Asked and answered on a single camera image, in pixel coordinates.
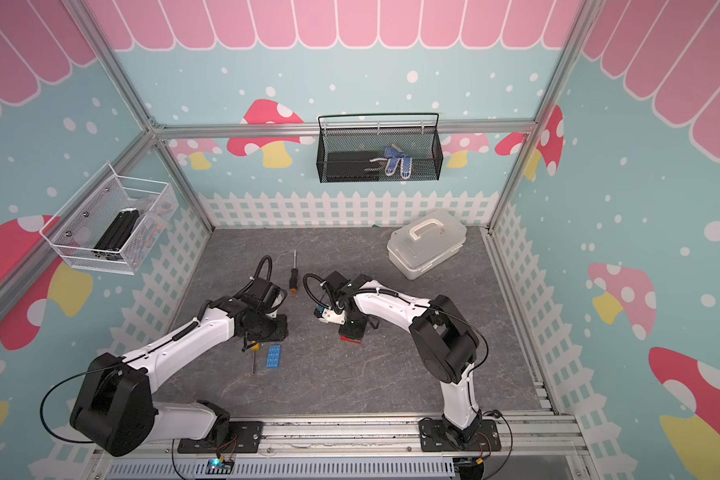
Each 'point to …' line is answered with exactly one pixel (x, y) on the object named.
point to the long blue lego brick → (274, 356)
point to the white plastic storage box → (424, 242)
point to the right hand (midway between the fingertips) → (356, 330)
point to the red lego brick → (344, 338)
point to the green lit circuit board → (219, 466)
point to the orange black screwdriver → (293, 279)
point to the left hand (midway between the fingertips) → (281, 337)
